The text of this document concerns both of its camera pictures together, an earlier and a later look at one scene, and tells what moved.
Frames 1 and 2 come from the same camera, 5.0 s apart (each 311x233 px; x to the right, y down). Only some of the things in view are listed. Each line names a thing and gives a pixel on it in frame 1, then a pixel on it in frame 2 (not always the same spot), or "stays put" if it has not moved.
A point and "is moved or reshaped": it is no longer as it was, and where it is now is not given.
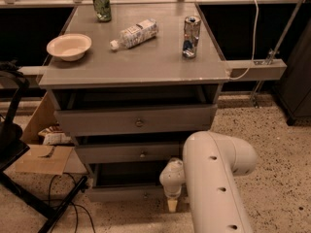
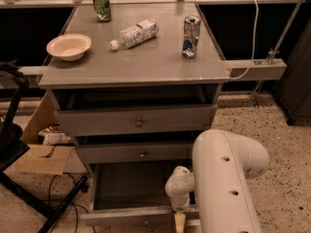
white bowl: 70,47 stays put
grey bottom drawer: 140,191 is moved or reshaped
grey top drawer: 84,120 stays put
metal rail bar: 256,70 stays put
